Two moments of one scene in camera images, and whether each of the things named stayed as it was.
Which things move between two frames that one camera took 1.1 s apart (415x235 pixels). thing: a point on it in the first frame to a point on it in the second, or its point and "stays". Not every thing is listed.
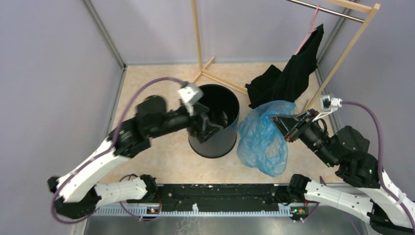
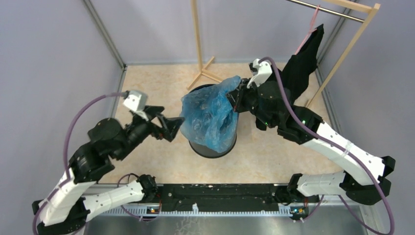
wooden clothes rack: (340, 65) stays
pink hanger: (310, 30) stays
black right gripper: (286, 124) to (237, 96)
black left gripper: (207, 127) to (172, 124)
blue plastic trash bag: (261, 144) to (208, 115)
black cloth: (289, 85) stays
